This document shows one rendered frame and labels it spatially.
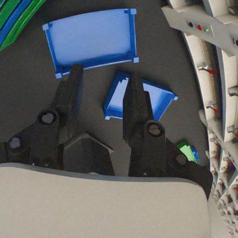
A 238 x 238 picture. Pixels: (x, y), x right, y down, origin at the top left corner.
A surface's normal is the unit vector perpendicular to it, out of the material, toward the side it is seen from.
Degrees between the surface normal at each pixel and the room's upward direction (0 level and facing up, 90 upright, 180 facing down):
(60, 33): 0
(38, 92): 0
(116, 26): 0
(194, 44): 20
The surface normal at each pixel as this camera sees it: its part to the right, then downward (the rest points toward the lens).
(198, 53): -0.07, 0.79
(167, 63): 0.23, 0.64
